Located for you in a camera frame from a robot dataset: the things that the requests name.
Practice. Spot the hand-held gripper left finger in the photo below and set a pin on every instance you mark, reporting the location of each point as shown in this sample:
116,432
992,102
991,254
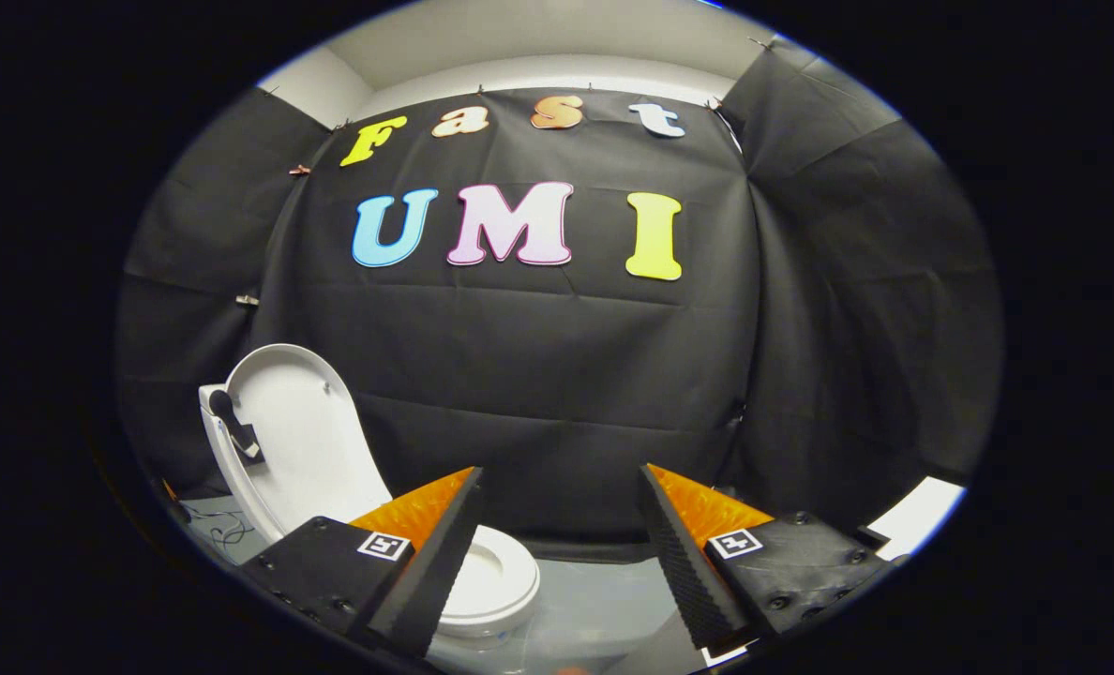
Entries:
440,562

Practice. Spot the black backdrop cloth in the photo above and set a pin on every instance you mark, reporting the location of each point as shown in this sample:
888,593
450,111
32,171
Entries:
557,375

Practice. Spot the white board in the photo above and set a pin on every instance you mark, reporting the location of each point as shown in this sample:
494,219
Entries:
923,516

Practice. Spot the white ceramic toilet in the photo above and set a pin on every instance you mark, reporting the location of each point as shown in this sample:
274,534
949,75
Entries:
238,487

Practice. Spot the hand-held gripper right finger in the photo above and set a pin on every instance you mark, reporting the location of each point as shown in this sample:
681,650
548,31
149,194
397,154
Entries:
679,562

